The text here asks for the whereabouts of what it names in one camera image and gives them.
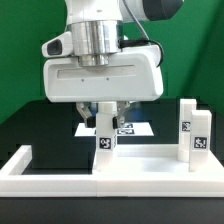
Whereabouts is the white U-shaped frame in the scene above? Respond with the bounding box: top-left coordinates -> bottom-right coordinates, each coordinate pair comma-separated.
0,144 -> 224,198

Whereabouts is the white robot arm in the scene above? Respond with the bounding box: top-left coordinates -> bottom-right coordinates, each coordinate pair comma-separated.
42,0 -> 184,128

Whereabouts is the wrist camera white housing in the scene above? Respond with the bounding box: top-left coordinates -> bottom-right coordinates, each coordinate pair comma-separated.
42,31 -> 73,58

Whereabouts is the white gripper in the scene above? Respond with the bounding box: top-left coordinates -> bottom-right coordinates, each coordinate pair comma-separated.
44,45 -> 163,129

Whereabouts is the white desk top tray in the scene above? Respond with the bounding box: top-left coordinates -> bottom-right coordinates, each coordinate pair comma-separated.
93,144 -> 224,197

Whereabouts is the marker tag sheet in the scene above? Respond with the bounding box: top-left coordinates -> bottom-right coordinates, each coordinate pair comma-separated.
74,122 -> 154,137

